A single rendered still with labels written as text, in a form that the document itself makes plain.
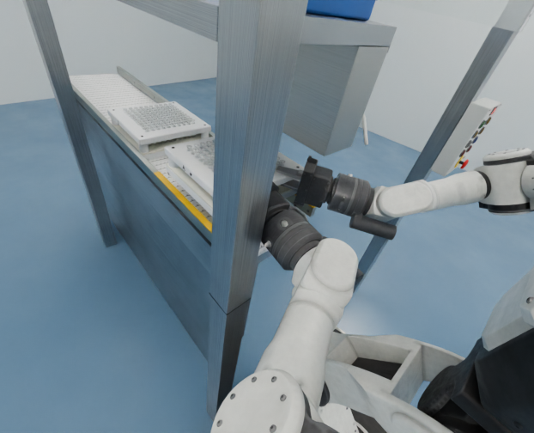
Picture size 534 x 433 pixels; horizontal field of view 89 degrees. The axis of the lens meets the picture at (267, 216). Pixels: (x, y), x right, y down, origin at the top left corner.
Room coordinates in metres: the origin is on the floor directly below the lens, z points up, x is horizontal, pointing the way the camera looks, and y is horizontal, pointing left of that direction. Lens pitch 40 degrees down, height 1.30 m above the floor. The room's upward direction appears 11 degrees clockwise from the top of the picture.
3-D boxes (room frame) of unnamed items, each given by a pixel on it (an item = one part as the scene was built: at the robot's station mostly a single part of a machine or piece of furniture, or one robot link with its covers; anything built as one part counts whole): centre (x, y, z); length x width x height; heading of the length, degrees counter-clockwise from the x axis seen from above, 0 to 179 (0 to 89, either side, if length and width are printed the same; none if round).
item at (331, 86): (0.64, -0.04, 1.14); 0.22 x 0.11 x 0.20; 50
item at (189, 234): (0.92, 0.48, 0.77); 1.30 x 0.29 x 0.10; 50
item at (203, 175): (0.58, 0.10, 0.96); 0.25 x 0.24 x 0.02; 140
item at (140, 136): (0.87, 0.42, 0.89); 0.25 x 0.24 x 0.02; 140
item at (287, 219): (0.39, -0.01, 0.96); 0.12 x 0.10 x 0.13; 42
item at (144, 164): (0.81, 0.56, 0.85); 1.32 x 0.02 x 0.03; 50
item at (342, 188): (0.55, -0.12, 0.96); 0.12 x 0.10 x 0.13; 82
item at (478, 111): (1.06, -0.67, 0.97); 0.17 x 0.06 x 0.26; 140
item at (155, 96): (1.02, 0.38, 0.85); 1.32 x 0.02 x 0.03; 50
